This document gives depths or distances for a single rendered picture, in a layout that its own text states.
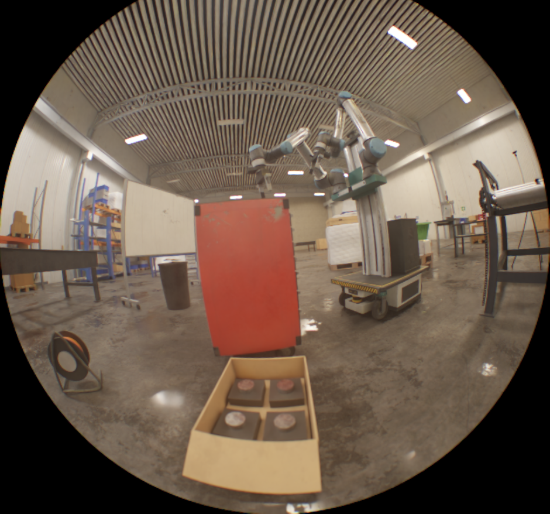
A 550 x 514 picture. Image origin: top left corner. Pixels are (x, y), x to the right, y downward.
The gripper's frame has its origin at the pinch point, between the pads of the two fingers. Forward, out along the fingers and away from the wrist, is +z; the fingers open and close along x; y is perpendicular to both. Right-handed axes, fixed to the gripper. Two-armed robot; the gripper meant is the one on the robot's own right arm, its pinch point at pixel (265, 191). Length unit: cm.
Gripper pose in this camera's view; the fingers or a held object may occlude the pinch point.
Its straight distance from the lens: 113.1
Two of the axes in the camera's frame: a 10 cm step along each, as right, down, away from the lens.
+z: 2.3, 9.7, -0.2
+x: -3.7, 1.1, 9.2
